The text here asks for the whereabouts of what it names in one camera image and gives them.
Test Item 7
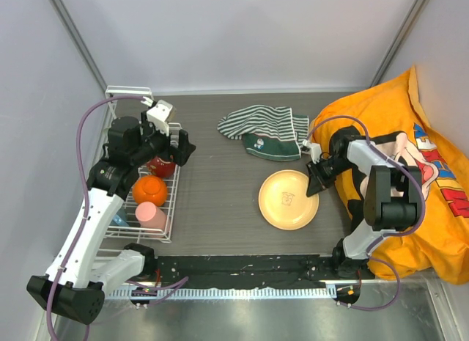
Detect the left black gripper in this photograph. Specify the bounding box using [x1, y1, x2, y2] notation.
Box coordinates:
[130, 111, 195, 167]

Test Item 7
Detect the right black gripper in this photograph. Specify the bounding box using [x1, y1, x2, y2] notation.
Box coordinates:
[306, 156, 356, 197]

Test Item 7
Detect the yellow round plate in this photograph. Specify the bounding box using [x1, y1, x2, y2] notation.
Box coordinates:
[258, 169, 320, 230]

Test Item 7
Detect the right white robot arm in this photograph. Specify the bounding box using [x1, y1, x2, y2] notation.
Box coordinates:
[303, 135, 424, 279]

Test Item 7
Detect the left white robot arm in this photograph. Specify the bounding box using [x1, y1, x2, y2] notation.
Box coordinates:
[26, 117, 196, 326]

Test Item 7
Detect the red patterned cup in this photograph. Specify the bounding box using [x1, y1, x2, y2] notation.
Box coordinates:
[146, 157, 176, 178]

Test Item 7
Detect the orange bowl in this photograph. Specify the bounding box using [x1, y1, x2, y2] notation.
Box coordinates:
[132, 175, 169, 207]

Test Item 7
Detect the green striped towel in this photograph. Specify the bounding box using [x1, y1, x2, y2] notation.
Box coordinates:
[217, 105, 310, 161]

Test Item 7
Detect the pink cup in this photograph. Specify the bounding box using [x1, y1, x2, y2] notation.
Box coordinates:
[135, 202, 167, 232]

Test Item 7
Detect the blue patterned bowl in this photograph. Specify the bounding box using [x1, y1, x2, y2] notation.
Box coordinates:
[110, 208, 129, 227]

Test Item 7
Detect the orange cartoon cloth bag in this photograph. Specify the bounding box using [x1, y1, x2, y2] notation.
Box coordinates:
[310, 68, 468, 285]

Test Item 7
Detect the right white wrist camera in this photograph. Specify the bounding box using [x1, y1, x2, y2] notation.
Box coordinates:
[301, 139, 322, 164]

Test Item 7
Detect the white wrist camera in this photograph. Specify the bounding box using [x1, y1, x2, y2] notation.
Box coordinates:
[301, 139, 322, 164]
[141, 96, 176, 136]

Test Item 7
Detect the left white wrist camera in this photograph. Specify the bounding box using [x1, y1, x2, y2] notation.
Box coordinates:
[141, 96, 176, 136]

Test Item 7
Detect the white wire dish rack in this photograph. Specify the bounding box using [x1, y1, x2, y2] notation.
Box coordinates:
[101, 86, 194, 243]

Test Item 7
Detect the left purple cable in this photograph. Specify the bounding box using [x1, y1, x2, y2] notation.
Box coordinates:
[45, 95, 191, 340]

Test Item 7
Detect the white slotted cable duct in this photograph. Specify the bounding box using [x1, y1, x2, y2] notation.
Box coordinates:
[106, 285, 336, 301]

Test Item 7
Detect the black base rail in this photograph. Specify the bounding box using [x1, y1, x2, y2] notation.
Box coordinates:
[139, 254, 374, 290]

